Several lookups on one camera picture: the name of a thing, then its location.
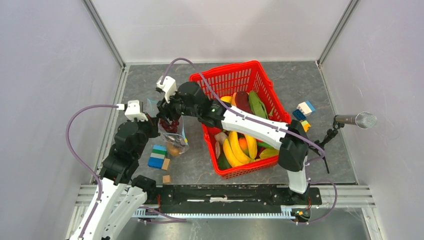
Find yellow toy starfruit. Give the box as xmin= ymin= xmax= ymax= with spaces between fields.
xmin=259 ymin=148 xmax=279 ymax=160

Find wooden block beside stack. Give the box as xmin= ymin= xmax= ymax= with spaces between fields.
xmin=161 ymin=158 xmax=171 ymax=171

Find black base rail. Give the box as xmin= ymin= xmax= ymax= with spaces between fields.
xmin=134 ymin=184 xmax=323 ymax=221

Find purple toy grapes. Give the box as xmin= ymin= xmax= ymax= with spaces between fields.
xmin=159 ymin=116 xmax=182 ymax=134

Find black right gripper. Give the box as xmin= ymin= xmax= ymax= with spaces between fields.
xmin=156 ymin=89 xmax=199 ymax=126

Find orange toy fruit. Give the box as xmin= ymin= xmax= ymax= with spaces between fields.
xmin=238 ymin=137 xmax=249 ymax=156

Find yellow green toy block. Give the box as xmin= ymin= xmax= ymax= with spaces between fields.
xmin=300 ymin=120 xmax=311 ymax=133

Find brown toy potato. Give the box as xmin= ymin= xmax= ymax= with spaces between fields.
xmin=166 ymin=142 xmax=185 ymax=157

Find silver microphone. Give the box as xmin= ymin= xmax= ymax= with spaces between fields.
xmin=311 ymin=111 xmax=378 ymax=175

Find red plastic basket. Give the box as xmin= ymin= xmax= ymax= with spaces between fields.
xmin=202 ymin=60 xmax=292 ymax=179

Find white blue toy block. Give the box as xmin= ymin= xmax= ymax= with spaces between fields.
xmin=296 ymin=100 xmax=316 ymax=117

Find green toy corn husk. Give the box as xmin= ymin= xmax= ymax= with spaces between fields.
xmin=248 ymin=90 xmax=270 ymax=120

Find clear zip top bag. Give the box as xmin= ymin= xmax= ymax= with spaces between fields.
xmin=147 ymin=99 xmax=190 ymax=157

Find dark blue toy block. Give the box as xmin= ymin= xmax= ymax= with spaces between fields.
xmin=292 ymin=109 xmax=307 ymax=122

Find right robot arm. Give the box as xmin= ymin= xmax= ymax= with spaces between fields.
xmin=156 ymin=76 xmax=309 ymax=204

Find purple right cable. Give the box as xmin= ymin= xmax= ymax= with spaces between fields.
xmin=159 ymin=57 xmax=338 ymax=226

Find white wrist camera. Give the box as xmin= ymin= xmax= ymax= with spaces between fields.
xmin=116 ymin=100 xmax=149 ymax=122
xmin=156 ymin=76 xmax=177 ymax=103

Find small wooden cube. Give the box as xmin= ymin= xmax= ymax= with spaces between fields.
xmin=162 ymin=175 xmax=172 ymax=185

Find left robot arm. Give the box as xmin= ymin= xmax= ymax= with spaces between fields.
xmin=70 ymin=117 xmax=159 ymax=240

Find toy onion half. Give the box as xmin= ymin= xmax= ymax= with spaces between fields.
xmin=214 ymin=131 xmax=228 ymax=159

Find dark green toy avocado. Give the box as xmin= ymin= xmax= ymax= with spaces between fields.
xmin=217 ymin=152 xmax=232 ymax=171

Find blue green stacked blocks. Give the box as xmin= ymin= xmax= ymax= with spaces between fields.
xmin=147 ymin=145 xmax=167 ymax=169

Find yellow toy banana bunch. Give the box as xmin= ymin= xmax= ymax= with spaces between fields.
xmin=222 ymin=131 xmax=258 ymax=168

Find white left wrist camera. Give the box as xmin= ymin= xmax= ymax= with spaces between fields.
xmin=116 ymin=100 xmax=149 ymax=122

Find yellow toy lemon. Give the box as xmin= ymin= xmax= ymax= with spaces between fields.
xmin=220 ymin=95 xmax=233 ymax=104

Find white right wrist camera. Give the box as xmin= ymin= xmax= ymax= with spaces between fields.
xmin=156 ymin=76 xmax=177 ymax=103

